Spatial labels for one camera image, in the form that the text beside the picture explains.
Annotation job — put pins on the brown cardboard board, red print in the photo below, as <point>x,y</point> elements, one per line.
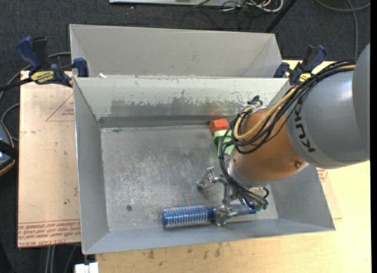
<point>47,154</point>

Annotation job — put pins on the grey metal bin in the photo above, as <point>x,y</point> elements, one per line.
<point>153,163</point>

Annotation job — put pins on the light green plastic toy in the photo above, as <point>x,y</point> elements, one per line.
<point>221,139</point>

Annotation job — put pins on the red-orange block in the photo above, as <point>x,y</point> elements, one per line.
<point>218,125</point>

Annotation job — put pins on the blue round hairbrush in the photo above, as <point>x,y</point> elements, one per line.
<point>185,215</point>

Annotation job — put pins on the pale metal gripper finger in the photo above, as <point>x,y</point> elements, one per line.
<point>222,215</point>
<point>207,178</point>

